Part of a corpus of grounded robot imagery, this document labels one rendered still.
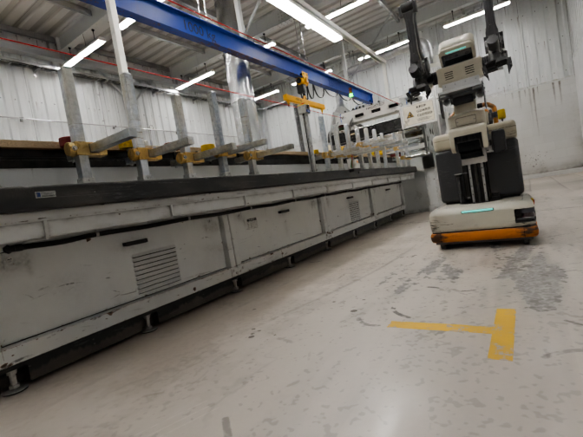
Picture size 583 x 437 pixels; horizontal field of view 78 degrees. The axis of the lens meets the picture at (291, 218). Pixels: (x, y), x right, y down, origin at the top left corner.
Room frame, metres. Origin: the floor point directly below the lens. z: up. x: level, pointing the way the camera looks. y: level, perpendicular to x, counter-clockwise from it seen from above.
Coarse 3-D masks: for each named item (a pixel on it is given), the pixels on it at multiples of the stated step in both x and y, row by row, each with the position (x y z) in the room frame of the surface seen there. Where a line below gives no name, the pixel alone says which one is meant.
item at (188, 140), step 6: (186, 138) 1.43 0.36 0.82; (192, 138) 1.44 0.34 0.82; (168, 144) 1.49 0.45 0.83; (174, 144) 1.47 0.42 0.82; (180, 144) 1.45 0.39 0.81; (186, 144) 1.43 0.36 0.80; (192, 144) 1.45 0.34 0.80; (150, 150) 1.56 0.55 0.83; (156, 150) 1.54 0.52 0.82; (162, 150) 1.51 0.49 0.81; (168, 150) 1.49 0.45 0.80; (174, 150) 1.51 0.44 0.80; (150, 156) 1.56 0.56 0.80; (156, 156) 1.58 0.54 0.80; (126, 162) 1.66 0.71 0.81; (132, 162) 1.64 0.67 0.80
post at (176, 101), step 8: (176, 96) 1.75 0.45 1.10; (176, 104) 1.74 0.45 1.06; (176, 112) 1.75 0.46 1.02; (176, 120) 1.75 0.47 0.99; (184, 120) 1.77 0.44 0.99; (176, 128) 1.76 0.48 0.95; (184, 128) 1.76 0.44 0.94; (184, 136) 1.75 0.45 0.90; (184, 152) 1.75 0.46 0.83; (184, 168) 1.76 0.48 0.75; (192, 168) 1.76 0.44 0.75
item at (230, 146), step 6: (228, 144) 1.64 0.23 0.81; (234, 144) 1.65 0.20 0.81; (210, 150) 1.71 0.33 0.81; (216, 150) 1.69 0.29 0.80; (222, 150) 1.67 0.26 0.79; (228, 150) 1.65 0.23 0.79; (198, 156) 1.76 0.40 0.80; (204, 156) 1.73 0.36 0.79; (210, 156) 1.74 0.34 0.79; (174, 162) 1.85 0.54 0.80
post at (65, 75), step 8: (64, 72) 1.33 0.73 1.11; (64, 80) 1.33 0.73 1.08; (72, 80) 1.35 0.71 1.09; (64, 88) 1.33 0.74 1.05; (72, 88) 1.35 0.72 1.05; (64, 96) 1.34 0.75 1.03; (72, 96) 1.34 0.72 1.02; (64, 104) 1.34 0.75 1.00; (72, 104) 1.34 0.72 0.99; (72, 112) 1.33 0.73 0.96; (72, 120) 1.33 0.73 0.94; (80, 120) 1.35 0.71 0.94; (72, 128) 1.33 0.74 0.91; (80, 128) 1.35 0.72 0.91; (72, 136) 1.34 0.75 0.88; (80, 136) 1.34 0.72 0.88; (80, 160) 1.33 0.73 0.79; (88, 160) 1.35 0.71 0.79; (80, 168) 1.33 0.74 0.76; (88, 168) 1.35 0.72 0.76; (80, 176) 1.34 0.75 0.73; (88, 176) 1.35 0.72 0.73
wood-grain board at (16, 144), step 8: (0, 144) 1.30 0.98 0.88; (8, 144) 1.32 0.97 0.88; (16, 144) 1.34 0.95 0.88; (24, 144) 1.36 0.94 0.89; (32, 144) 1.38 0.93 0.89; (40, 144) 1.40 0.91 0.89; (48, 144) 1.43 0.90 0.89; (56, 144) 1.45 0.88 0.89; (176, 152) 1.96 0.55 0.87; (192, 152) 2.04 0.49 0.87; (240, 152) 2.38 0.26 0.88; (288, 152) 2.86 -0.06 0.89; (296, 152) 2.95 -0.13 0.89; (304, 152) 3.06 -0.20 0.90
